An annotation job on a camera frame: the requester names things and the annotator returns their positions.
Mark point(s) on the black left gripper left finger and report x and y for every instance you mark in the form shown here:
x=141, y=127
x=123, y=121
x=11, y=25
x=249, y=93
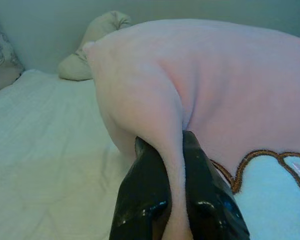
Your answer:
x=140, y=190

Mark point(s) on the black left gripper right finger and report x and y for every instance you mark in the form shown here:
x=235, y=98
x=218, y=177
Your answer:
x=205, y=190

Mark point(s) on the grey floral patterned pillow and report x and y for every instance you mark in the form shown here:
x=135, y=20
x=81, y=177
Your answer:
x=0, y=50

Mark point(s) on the beige pillow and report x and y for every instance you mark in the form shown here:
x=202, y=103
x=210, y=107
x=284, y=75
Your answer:
x=72, y=67

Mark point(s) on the pink plush pillow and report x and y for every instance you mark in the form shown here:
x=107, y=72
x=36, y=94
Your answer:
x=190, y=75

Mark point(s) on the white quilted bed cover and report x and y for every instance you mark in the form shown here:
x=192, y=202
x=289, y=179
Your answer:
x=40, y=150

